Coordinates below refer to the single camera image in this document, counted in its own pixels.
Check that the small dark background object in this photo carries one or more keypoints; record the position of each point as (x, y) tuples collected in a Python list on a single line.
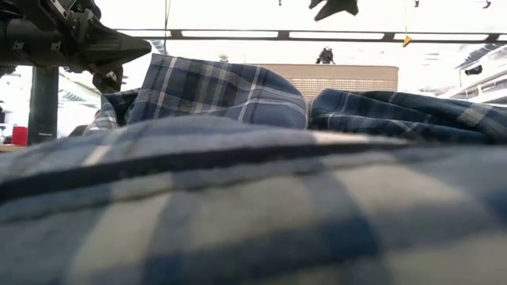
[(473, 70)]

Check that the large blue plaid shirt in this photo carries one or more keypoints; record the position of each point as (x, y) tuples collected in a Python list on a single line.
[(237, 221)]

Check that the light blue plaid garment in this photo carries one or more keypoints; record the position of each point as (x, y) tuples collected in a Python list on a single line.
[(206, 91)]

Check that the white plastic laundry basket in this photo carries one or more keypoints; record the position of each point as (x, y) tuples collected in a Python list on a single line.
[(356, 79)]

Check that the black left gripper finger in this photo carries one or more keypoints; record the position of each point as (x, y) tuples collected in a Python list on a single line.
[(107, 79), (115, 45)]

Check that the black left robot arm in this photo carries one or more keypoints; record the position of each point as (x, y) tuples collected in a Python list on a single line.
[(24, 39)]

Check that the white background shelving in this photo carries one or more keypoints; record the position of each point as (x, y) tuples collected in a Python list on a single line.
[(491, 85)]

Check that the red box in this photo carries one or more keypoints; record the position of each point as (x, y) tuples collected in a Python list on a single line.
[(19, 135)]

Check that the small yellow hanging clip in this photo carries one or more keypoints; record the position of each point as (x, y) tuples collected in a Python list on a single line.
[(406, 40)]

